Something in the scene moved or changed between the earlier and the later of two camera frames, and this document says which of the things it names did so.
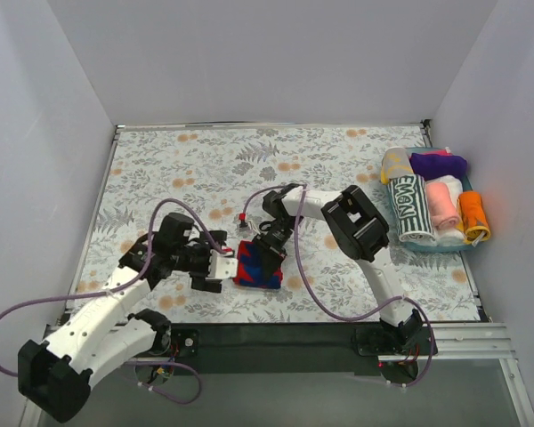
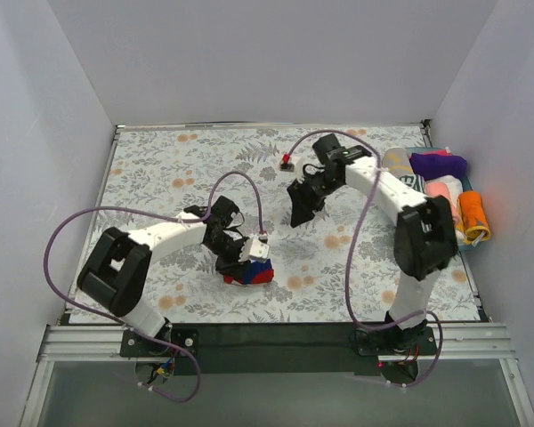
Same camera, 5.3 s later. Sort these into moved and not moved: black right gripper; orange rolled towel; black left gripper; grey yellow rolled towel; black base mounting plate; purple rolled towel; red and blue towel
Moved: black left gripper; black right gripper; red and blue towel
Not moved: orange rolled towel; purple rolled towel; black base mounting plate; grey yellow rolled towel
